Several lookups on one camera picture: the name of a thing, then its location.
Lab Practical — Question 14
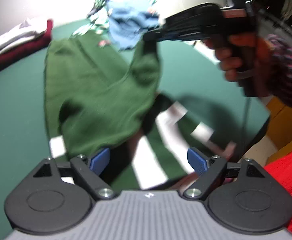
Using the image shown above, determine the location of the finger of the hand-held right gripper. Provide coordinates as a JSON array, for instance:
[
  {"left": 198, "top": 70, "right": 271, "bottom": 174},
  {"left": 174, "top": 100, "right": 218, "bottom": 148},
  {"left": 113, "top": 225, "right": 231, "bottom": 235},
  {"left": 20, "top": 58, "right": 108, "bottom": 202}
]
[
  {"left": 143, "top": 29, "right": 211, "bottom": 43},
  {"left": 161, "top": 3, "right": 223, "bottom": 30}
]

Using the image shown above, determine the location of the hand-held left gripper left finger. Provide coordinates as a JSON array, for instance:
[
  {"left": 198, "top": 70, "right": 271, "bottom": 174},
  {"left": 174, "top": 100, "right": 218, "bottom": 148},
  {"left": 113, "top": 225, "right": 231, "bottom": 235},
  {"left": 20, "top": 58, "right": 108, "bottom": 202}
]
[{"left": 32, "top": 147, "right": 116, "bottom": 200}]

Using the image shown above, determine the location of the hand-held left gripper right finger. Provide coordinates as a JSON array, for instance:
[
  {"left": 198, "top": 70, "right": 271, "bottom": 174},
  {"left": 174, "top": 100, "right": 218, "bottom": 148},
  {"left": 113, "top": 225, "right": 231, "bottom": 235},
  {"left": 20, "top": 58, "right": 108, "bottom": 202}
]
[{"left": 183, "top": 147, "right": 264, "bottom": 200}]

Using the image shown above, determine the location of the green white striped sweater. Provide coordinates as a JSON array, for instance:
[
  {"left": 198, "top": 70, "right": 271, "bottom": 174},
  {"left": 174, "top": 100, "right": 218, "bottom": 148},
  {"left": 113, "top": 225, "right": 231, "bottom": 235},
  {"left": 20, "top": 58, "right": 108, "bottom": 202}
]
[{"left": 44, "top": 32, "right": 236, "bottom": 190}]

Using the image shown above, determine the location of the person's right forearm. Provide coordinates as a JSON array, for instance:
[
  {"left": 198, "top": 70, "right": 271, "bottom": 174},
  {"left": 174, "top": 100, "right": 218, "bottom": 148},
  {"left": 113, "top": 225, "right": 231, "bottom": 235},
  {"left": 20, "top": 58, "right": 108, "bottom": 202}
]
[{"left": 263, "top": 34, "right": 292, "bottom": 117}]

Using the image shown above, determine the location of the person's right hand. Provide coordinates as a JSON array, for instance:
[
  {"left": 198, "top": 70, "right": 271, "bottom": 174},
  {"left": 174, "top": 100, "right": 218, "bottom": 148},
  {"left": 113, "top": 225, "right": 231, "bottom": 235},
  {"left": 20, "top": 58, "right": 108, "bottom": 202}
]
[{"left": 205, "top": 34, "right": 271, "bottom": 82}]

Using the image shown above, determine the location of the blue knit bear sweater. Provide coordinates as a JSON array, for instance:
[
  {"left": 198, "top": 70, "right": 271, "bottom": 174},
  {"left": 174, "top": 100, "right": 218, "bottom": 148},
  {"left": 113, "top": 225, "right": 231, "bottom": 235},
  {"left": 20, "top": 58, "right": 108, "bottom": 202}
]
[{"left": 107, "top": 0, "right": 160, "bottom": 52}]

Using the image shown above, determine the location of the green white thin-striped shirt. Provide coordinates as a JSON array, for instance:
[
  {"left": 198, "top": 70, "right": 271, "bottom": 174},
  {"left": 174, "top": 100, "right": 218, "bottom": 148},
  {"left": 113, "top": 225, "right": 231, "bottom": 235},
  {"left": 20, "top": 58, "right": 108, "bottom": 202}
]
[{"left": 72, "top": 0, "right": 159, "bottom": 38}]

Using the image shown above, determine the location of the person's red clothing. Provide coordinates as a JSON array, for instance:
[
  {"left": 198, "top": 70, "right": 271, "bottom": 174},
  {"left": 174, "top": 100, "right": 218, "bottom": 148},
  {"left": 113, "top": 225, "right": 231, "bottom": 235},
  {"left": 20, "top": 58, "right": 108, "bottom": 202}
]
[{"left": 263, "top": 145, "right": 292, "bottom": 240}]

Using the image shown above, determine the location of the yellow wooden cabinet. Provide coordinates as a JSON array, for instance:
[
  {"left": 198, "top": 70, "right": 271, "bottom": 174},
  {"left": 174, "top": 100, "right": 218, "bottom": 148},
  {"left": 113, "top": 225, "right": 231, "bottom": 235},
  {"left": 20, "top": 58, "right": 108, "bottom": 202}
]
[{"left": 266, "top": 96, "right": 292, "bottom": 160}]

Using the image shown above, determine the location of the dark red folded sweater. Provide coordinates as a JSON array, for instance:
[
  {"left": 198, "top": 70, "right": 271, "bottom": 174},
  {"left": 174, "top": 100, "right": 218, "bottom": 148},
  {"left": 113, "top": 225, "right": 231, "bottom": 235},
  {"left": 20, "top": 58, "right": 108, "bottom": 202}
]
[{"left": 0, "top": 19, "right": 54, "bottom": 68}]

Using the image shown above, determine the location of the white folded garment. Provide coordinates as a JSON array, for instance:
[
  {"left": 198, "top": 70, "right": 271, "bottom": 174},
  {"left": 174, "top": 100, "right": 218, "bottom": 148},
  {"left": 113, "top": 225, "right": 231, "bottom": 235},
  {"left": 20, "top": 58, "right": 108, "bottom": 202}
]
[{"left": 0, "top": 19, "right": 49, "bottom": 58}]

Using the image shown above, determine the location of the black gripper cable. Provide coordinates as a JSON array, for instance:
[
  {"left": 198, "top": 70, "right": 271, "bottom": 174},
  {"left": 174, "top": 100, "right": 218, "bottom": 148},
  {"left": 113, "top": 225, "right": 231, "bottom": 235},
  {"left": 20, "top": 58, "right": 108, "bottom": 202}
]
[{"left": 238, "top": 95, "right": 252, "bottom": 160}]

